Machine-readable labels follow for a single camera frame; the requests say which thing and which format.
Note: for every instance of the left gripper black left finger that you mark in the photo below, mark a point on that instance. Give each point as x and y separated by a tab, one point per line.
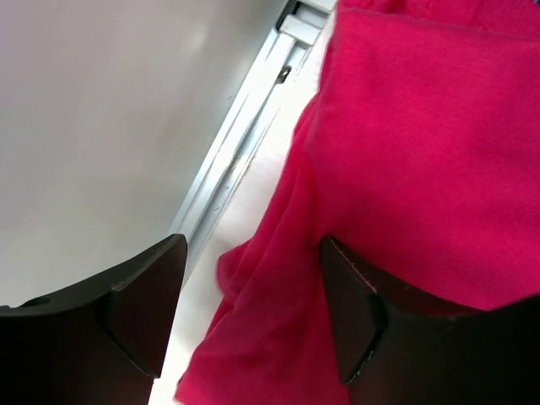
102	340

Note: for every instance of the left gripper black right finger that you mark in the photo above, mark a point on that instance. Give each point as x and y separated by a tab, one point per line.
397	344

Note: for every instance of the crimson red t-shirt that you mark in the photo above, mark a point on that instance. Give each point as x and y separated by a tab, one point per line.
420	153

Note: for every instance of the aluminium left side rail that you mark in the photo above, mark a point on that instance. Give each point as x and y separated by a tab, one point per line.
277	64

